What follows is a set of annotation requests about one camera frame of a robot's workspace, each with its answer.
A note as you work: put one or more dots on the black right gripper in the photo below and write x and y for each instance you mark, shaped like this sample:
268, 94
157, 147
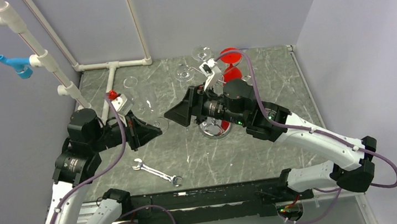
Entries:
192, 105

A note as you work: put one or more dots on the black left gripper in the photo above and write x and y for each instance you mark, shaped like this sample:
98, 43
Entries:
139, 132

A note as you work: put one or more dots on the clear wine glass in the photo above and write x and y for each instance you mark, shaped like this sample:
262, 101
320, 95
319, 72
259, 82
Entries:
202, 53
161, 123
147, 100
183, 73
130, 82

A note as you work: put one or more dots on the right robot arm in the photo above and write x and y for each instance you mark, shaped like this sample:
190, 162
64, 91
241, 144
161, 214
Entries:
347, 165

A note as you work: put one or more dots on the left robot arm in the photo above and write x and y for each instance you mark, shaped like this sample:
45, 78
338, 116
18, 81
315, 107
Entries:
76, 166

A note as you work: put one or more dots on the chrome wine glass rack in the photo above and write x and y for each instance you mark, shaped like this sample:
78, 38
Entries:
215, 129

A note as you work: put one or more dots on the clear wine glass back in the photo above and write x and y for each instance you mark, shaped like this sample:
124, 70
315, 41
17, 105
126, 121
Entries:
202, 53

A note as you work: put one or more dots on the red plastic wine glass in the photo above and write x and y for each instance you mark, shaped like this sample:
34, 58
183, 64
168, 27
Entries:
231, 72

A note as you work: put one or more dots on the silver double open wrench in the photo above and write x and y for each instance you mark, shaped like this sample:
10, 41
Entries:
173, 179

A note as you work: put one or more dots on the blue pipe fitting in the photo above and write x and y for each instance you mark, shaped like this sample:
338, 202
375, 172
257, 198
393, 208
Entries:
21, 66

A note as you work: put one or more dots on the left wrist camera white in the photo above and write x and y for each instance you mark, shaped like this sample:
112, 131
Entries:
121, 102

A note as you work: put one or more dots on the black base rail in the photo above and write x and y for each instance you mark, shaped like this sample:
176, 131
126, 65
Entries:
212, 203

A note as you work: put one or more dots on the white PVC pipe frame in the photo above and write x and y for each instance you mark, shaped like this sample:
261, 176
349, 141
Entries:
77, 67

